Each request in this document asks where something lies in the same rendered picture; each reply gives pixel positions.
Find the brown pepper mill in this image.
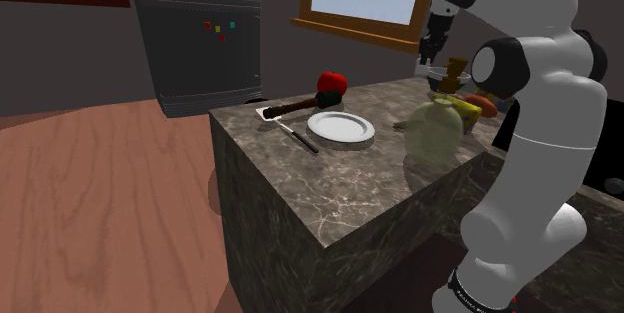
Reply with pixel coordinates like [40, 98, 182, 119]
[437, 56, 470, 96]

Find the dark grey fridge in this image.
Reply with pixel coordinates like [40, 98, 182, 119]
[125, 0, 265, 119]

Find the translucent green vase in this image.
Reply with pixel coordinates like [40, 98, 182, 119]
[403, 98, 465, 168]

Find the dark mallet with brown handle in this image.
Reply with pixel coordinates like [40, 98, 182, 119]
[262, 89, 343, 121]

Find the yellow box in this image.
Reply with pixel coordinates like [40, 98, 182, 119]
[440, 94, 484, 136]

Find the orange oval thing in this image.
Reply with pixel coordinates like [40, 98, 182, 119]
[464, 94, 499, 120]

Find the red apple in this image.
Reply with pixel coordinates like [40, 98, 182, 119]
[316, 71, 349, 98]

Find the white plate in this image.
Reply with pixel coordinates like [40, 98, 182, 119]
[306, 110, 377, 145]

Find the white spatula with black handle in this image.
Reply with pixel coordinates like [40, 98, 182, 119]
[255, 106, 321, 155]

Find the black cooktop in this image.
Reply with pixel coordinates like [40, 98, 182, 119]
[491, 98, 624, 202]

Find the clear glass bowl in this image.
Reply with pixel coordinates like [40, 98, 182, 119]
[426, 66, 473, 91]

